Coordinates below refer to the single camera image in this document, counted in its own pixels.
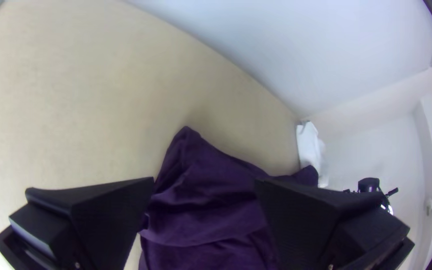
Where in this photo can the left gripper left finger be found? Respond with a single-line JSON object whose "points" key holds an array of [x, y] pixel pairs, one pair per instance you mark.
{"points": [[96, 221]]}

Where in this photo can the dark t-shirt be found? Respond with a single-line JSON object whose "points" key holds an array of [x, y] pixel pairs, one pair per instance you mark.
{"points": [[204, 202]]}

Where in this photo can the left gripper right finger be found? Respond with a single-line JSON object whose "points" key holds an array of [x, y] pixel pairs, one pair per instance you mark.
{"points": [[313, 225]]}

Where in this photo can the heap of white clothes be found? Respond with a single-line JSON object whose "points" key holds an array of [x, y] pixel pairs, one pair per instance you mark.
{"points": [[309, 150]]}

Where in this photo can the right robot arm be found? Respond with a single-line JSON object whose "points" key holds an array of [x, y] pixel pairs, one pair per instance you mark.
{"points": [[368, 184]]}

